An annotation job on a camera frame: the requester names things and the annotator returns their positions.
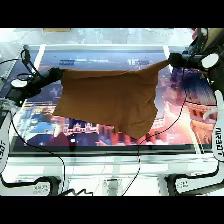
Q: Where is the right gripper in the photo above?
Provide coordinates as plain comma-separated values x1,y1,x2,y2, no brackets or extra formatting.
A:
167,52,187,68

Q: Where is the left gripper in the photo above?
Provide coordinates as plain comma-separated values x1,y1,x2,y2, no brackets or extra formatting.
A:
39,67,65,88

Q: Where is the brown garment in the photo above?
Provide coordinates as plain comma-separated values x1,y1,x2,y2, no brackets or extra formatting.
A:
53,59,171,141

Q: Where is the black cable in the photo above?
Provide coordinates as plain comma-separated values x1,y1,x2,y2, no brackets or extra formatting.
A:
9,111,95,197
120,64,188,197

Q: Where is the silver frame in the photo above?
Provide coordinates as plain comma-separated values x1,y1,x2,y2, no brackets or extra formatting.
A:
0,153,224,197

